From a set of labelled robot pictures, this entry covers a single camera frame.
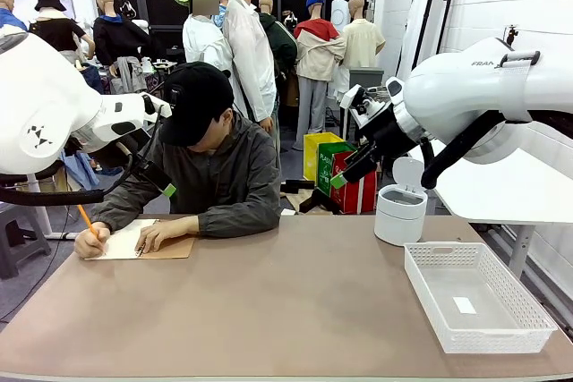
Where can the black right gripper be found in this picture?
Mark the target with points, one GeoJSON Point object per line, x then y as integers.
{"type": "Point", "coordinates": [387, 140]}

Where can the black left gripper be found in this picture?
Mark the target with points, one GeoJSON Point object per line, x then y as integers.
{"type": "Point", "coordinates": [139, 147]}

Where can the spiral notebook with brown cover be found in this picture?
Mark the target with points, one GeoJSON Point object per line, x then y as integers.
{"type": "Point", "coordinates": [174, 248]}

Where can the orange pencil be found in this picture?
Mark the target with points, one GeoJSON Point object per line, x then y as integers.
{"type": "Point", "coordinates": [85, 216]}

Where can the person's right forearm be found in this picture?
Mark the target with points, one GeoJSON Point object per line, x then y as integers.
{"type": "Point", "coordinates": [118, 207]}

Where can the person's left forearm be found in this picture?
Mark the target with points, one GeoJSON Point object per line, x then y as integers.
{"type": "Point", "coordinates": [242, 220]}

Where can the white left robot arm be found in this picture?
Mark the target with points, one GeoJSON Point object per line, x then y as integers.
{"type": "Point", "coordinates": [45, 100]}

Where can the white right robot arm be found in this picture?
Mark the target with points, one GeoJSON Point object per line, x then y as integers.
{"type": "Point", "coordinates": [456, 91]}

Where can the person's left hand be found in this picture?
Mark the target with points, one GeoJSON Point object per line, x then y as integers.
{"type": "Point", "coordinates": [168, 231]}

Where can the person's right hand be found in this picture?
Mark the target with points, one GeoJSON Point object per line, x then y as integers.
{"type": "Point", "coordinates": [91, 241]}

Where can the red recycling bag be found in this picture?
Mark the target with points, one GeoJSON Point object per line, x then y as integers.
{"type": "Point", "coordinates": [358, 198]}

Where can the green recycling bag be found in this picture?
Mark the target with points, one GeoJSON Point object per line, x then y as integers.
{"type": "Point", "coordinates": [327, 163]}

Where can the yellow recycling bag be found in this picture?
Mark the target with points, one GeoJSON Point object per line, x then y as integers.
{"type": "Point", "coordinates": [313, 158]}

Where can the black stand base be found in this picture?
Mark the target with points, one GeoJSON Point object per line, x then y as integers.
{"type": "Point", "coordinates": [320, 201]}

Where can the white lidded trash can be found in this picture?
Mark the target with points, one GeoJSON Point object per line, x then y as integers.
{"type": "Point", "coordinates": [398, 221]}

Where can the person's grey jacket torso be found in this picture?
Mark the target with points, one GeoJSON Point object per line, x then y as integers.
{"type": "Point", "coordinates": [224, 176]}

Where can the blue cloth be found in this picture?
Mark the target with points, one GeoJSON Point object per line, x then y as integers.
{"type": "Point", "coordinates": [82, 172]}

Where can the black baseball cap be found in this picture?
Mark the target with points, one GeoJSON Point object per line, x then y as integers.
{"type": "Point", "coordinates": [197, 95]}

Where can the grey cabinet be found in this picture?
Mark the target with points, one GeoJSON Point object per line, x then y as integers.
{"type": "Point", "coordinates": [365, 78]}

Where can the white desk leg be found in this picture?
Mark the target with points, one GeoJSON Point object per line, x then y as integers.
{"type": "Point", "coordinates": [40, 221]}

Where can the mannequin in red beige jacket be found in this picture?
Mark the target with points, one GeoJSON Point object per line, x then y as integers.
{"type": "Point", "coordinates": [315, 55]}

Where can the mannequin in cream shirt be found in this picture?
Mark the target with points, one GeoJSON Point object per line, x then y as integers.
{"type": "Point", "coordinates": [362, 46]}

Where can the mannequin in black sweater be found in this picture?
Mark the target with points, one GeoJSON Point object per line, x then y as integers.
{"type": "Point", "coordinates": [114, 39]}

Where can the mannequin in white blouse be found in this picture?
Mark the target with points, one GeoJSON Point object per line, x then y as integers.
{"type": "Point", "coordinates": [203, 42]}

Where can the mannequin in dark green jacket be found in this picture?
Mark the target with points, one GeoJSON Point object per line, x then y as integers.
{"type": "Point", "coordinates": [282, 46]}

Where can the grey plastic stool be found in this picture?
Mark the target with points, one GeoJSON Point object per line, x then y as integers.
{"type": "Point", "coordinates": [18, 239]}

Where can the tall mannequin in white shirt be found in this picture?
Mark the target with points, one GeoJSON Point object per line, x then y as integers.
{"type": "Point", "coordinates": [248, 55]}

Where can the white oval torso form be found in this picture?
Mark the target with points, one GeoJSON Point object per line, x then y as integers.
{"type": "Point", "coordinates": [339, 15]}

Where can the large white table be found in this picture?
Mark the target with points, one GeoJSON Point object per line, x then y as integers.
{"type": "Point", "coordinates": [515, 194]}

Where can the white label in basket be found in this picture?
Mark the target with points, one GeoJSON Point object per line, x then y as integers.
{"type": "Point", "coordinates": [464, 305]}

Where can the mannequin in black top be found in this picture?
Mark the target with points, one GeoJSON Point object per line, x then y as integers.
{"type": "Point", "coordinates": [56, 33]}

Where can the white perforated plastic basket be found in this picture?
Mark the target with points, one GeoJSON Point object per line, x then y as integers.
{"type": "Point", "coordinates": [474, 337]}

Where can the mannequin in blue shirt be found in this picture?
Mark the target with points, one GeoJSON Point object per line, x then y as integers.
{"type": "Point", "coordinates": [9, 17]}

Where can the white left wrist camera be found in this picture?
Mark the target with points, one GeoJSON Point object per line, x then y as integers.
{"type": "Point", "coordinates": [160, 107]}

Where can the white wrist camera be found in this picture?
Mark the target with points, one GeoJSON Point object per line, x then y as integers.
{"type": "Point", "coordinates": [358, 102]}
{"type": "Point", "coordinates": [160, 107]}

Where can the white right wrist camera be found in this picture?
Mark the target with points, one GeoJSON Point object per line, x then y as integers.
{"type": "Point", "coordinates": [358, 102]}

